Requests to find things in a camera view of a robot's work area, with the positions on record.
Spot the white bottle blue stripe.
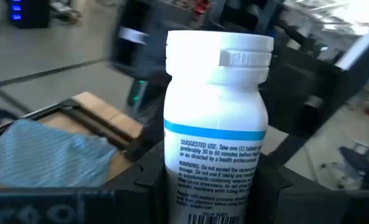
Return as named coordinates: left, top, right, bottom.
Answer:
left=163, top=29, right=274, bottom=224

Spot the black computer tower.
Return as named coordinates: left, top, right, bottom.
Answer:
left=6, top=0, right=50, bottom=29

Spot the blue patterned cloth pouch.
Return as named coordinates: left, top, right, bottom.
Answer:
left=0, top=119, right=118, bottom=189

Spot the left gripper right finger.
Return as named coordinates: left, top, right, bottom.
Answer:
left=246, top=152, right=353, bottom=224

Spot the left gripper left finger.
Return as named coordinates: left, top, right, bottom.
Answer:
left=105, top=141, right=168, bottom=224

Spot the black frame clamp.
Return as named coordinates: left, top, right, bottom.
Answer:
left=0, top=108, right=20, bottom=128

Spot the black aluminium table frame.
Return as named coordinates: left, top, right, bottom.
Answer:
left=0, top=98, right=146, bottom=153

